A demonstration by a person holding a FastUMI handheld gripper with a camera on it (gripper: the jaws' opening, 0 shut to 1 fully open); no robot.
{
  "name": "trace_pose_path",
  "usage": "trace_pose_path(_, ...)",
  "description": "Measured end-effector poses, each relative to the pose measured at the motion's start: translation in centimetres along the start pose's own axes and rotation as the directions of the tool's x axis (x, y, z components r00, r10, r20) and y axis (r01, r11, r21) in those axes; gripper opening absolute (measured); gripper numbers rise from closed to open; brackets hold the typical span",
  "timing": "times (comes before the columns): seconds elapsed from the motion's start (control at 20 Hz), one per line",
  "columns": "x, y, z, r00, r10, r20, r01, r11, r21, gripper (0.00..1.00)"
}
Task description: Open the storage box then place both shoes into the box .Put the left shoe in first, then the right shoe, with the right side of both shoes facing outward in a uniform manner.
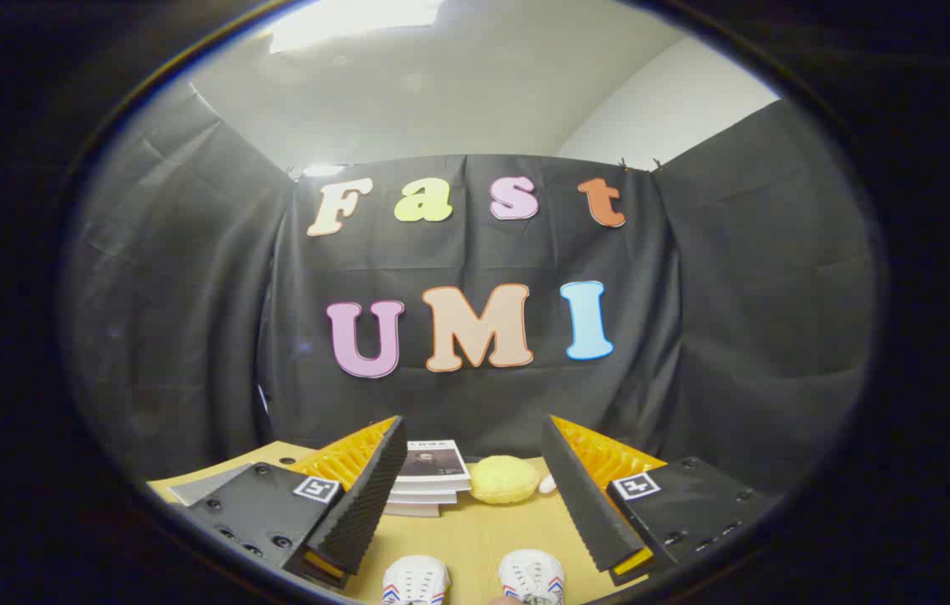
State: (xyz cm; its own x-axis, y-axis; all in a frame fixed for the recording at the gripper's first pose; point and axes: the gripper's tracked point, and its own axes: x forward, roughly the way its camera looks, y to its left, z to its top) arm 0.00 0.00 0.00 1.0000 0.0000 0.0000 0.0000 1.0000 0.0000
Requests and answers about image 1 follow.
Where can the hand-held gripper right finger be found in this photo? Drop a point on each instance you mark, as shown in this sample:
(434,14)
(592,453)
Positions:
(584,496)

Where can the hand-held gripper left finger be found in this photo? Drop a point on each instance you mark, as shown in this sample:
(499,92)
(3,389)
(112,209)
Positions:
(365,504)

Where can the white shoe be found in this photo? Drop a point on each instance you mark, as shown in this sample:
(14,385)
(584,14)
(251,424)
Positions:
(532,576)
(416,581)

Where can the beige fabric storage box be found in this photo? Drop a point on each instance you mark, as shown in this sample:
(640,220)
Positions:
(206,486)

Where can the pink and green plush toy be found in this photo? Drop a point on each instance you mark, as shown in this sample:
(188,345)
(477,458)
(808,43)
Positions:
(548,484)

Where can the thick patterned cover book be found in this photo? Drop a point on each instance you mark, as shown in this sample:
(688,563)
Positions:
(412,509)

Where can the plain white book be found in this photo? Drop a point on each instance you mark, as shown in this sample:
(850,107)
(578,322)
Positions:
(424,497)

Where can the white book with portrait cover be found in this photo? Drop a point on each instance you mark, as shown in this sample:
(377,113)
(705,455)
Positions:
(434,464)

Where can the yellow plush toy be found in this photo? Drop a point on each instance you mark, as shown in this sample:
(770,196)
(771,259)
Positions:
(504,481)

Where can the black backdrop cloth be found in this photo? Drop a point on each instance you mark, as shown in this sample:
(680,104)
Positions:
(189,294)

